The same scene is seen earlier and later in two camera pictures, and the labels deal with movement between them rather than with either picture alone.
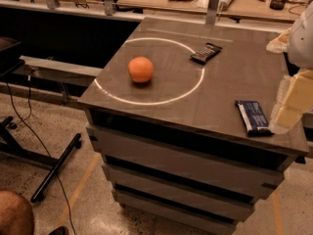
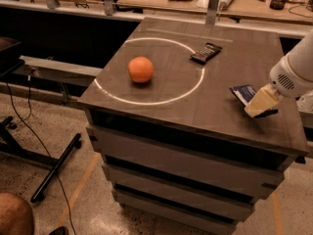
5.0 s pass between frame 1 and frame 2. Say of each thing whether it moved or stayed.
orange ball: stayed
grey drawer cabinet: stayed
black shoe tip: stayed
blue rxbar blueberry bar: moved
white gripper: moved
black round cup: stayed
